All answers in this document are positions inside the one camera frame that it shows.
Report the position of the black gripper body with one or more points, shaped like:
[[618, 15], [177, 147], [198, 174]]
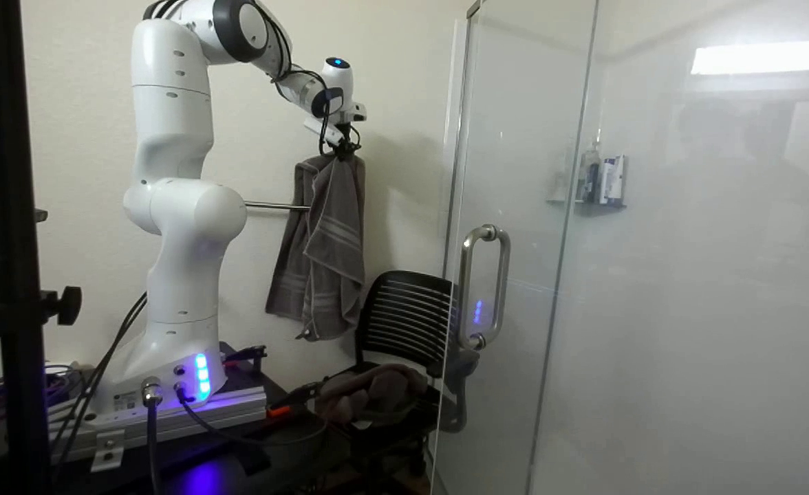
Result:
[[341, 137]]

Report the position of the grey towel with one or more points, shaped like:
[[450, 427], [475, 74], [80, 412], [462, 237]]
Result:
[[320, 276]]

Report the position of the brown towel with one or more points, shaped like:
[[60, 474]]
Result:
[[378, 396]]

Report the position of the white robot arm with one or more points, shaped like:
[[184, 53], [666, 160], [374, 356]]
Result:
[[175, 48]]

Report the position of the metal towel bar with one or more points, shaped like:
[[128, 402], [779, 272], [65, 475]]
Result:
[[276, 206]]

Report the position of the black office chair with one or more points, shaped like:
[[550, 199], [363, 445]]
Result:
[[410, 320]]

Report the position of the glass shower door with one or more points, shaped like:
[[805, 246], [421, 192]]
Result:
[[517, 114]]

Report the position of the purple black clamp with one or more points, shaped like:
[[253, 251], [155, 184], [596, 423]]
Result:
[[245, 360]]

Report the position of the shower shelf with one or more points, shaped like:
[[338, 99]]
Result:
[[596, 209]]

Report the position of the blue toiletry bottle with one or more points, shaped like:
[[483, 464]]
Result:
[[593, 182]]

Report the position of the white toiletry tube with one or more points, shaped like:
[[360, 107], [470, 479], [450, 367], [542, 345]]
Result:
[[613, 180]]

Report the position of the orange black clamp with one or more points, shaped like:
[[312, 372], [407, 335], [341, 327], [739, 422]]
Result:
[[281, 412]]

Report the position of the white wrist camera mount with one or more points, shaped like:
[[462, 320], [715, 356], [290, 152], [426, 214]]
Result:
[[348, 114]]

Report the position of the metal shower door handle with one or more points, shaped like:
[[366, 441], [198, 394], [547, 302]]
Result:
[[483, 283]]

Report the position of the black camera stand pole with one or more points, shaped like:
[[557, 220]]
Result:
[[20, 291]]

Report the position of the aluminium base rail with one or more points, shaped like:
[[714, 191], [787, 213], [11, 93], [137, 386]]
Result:
[[175, 422]]

